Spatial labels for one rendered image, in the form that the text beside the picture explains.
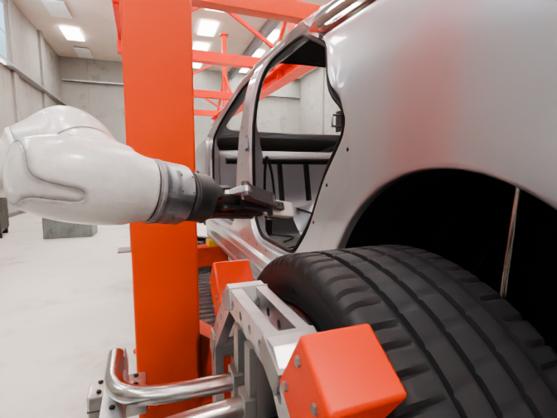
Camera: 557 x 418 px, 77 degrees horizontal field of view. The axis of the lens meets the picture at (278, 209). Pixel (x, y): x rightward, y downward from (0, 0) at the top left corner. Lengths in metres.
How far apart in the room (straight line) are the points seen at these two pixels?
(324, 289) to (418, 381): 0.15
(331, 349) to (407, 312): 0.14
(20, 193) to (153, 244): 0.51
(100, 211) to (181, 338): 0.61
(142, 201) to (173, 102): 0.49
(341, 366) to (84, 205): 0.32
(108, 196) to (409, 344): 0.37
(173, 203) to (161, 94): 0.47
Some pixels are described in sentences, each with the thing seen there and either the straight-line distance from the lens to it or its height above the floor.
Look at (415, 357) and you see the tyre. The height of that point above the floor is 1.12.
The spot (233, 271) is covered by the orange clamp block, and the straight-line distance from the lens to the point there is 0.70.
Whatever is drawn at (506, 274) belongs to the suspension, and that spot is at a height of 1.07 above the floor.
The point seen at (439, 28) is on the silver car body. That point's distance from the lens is 0.73.
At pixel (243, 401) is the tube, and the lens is 0.51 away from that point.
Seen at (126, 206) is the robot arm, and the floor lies 1.26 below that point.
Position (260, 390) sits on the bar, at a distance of 0.53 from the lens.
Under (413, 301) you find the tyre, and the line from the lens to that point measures 0.47.
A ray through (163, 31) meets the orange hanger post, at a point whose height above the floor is 1.63.
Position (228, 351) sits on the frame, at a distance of 0.78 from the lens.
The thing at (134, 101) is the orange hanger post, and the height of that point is 1.47.
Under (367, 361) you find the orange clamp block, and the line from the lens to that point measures 0.34.
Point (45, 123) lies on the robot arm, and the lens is 0.58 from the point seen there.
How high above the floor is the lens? 1.31
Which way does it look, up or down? 6 degrees down
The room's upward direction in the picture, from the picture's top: straight up
